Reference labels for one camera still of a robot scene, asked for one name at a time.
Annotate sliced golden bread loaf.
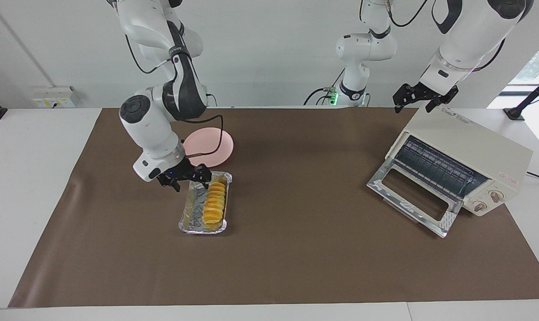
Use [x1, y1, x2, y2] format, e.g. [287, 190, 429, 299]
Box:
[202, 180, 228, 225]

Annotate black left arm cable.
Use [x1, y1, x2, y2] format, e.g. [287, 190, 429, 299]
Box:
[360, 0, 507, 72]

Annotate brown table mat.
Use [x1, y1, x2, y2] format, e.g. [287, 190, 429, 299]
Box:
[8, 107, 539, 309]

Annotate bright window pane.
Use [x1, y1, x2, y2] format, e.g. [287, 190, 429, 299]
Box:
[508, 34, 539, 86]

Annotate white wall cable duct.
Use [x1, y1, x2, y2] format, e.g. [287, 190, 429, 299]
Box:
[0, 0, 56, 89]

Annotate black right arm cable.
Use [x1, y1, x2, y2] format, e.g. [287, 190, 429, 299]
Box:
[124, 33, 226, 158]

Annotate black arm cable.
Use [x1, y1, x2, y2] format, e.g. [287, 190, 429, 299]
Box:
[360, 0, 507, 72]
[124, 33, 226, 158]

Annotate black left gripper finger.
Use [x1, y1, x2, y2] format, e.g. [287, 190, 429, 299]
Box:
[393, 84, 409, 114]
[425, 86, 459, 113]

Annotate white toaster oven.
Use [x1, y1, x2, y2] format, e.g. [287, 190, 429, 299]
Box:
[385, 106, 534, 218]

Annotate pink round plate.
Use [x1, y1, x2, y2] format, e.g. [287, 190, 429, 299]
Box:
[182, 127, 235, 169]

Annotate white wall socket box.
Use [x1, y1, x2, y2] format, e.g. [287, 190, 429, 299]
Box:
[30, 86, 81, 109]

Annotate black desk clamp stand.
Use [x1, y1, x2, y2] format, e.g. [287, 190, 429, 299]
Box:
[503, 71, 539, 121]

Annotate metal oven wire rack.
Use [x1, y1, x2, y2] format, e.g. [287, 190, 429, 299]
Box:
[394, 136, 489, 202]

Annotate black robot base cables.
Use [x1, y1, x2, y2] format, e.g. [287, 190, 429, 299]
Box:
[303, 67, 346, 108]

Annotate chrome framed glass oven door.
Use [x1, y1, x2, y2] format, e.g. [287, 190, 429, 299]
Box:
[366, 160, 465, 239]

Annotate aluminium foil tray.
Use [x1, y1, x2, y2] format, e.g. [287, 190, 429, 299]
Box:
[178, 170, 233, 236]

